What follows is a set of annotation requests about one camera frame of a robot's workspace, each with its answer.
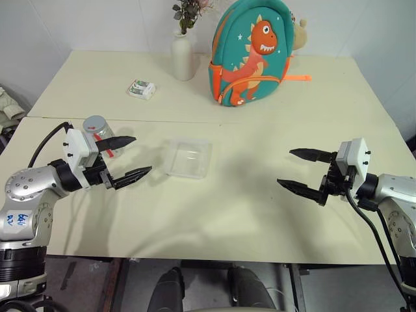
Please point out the grey round plastic lid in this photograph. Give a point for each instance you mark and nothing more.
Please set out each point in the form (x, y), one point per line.
(93, 123)

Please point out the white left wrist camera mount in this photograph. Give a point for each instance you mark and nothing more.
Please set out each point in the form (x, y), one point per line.
(78, 144)

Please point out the dried flower bouquet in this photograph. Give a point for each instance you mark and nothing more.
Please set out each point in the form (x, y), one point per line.
(187, 13)

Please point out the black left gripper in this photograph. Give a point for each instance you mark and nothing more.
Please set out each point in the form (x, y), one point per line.
(97, 174)

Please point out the black metal table leg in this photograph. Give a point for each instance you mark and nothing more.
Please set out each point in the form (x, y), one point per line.
(297, 289)
(117, 286)

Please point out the small white green packet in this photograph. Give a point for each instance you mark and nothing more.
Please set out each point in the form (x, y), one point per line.
(141, 88)

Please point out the beige plush toy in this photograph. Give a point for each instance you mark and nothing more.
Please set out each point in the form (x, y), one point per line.
(299, 34)

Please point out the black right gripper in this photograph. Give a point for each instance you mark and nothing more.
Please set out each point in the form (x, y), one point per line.
(336, 183)

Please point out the teal orange dinosaur backpack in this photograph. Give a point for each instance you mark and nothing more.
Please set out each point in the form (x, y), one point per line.
(250, 55)

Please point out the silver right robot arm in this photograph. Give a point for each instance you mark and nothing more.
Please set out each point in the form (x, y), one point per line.
(393, 191)

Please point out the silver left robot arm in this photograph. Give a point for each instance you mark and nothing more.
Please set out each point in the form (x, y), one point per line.
(22, 191)

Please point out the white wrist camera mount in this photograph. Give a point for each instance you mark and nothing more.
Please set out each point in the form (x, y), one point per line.
(356, 156)
(78, 144)

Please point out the white padded jacket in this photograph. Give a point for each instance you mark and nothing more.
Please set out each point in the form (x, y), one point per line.
(9, 104)

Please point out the dark rounded shape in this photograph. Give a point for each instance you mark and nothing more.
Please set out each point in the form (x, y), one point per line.
(250, 289)
(167, 289)

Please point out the white ceramic vase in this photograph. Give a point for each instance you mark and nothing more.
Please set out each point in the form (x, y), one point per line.
(182, 57)

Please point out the clear plastic container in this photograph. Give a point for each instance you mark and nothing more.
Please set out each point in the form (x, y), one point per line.
(188, 159)

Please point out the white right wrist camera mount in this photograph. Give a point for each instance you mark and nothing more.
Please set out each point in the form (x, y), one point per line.
(356, 156)

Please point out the small jar with red label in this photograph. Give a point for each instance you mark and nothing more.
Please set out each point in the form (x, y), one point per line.
(105, 131)

